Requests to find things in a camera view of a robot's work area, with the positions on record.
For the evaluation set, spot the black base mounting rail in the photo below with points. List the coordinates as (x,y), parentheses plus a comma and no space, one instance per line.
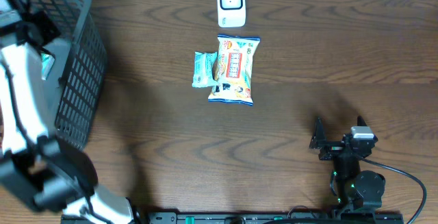
(251,218)

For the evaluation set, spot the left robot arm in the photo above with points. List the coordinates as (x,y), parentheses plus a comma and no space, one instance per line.
(55,176)

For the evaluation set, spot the dark grey plastic basket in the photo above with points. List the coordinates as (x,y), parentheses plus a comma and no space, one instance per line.
(63,106)

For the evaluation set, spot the yellow snack chip bag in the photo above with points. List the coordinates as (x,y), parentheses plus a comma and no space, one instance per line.
(234,67)

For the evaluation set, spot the small teal snack box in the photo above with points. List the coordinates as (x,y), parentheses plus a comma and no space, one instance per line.
(47,64)

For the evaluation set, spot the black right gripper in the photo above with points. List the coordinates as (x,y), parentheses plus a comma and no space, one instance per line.
(332,148)

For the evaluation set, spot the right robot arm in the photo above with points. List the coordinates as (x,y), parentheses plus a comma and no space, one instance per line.
(358,191)

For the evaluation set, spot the white barcode scanner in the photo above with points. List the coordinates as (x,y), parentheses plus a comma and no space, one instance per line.
(231,13)

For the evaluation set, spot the teal snack pack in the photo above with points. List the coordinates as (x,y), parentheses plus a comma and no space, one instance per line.
(203,70)

